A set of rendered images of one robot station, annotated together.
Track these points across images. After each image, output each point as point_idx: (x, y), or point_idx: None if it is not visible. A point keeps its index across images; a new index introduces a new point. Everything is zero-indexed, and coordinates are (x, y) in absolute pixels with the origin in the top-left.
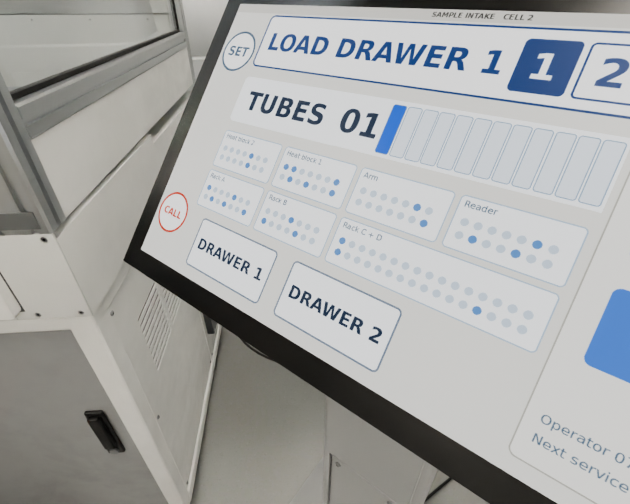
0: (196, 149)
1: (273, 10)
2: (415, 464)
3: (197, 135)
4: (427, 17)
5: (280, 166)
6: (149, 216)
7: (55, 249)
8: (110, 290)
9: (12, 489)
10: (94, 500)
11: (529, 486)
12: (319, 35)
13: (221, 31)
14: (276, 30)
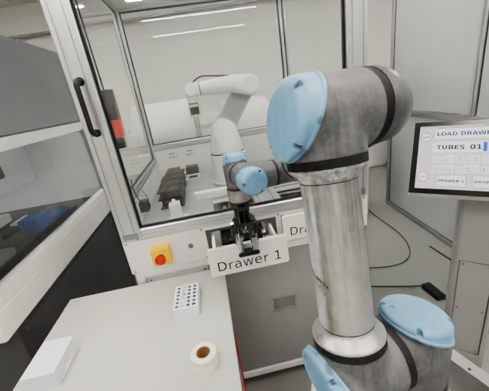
0: (423, 160)
1: (434, 127)
2: None
3: (421, 157)
4: (483, 125)
5: (456, 158)
6: (413, 179)
7: (365, 199)
8: None
9: (295, 335)
10: None
11: None
12: (453, 131)
13: (416, 133)
14: (438, 131)
